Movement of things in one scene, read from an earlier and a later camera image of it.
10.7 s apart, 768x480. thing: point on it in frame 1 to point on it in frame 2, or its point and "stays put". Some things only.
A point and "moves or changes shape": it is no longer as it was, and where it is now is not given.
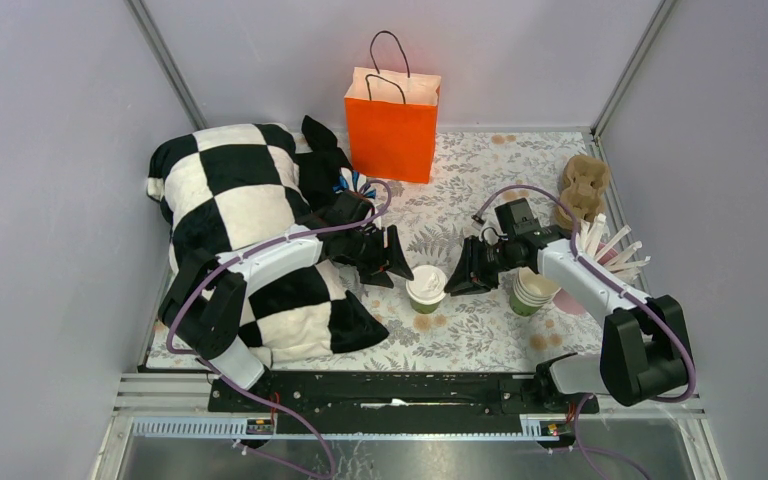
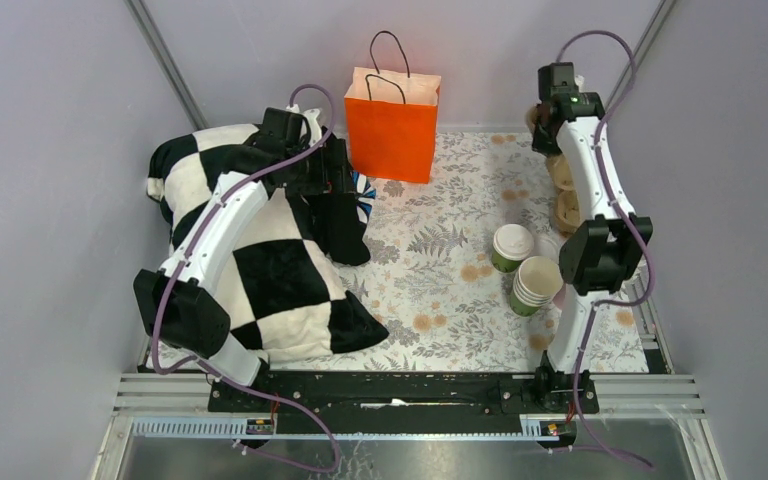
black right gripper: [469, 276] to [544, 147]
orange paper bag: [391, 119] stays put
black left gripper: [395, 260] to [331, 179]
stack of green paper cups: [532, 291] stays put
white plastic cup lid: [427, 286] moves or changes shape
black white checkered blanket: [220, 187] stays put
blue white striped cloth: [352, 180] stays put
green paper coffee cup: [424, 308] moves or changes shape
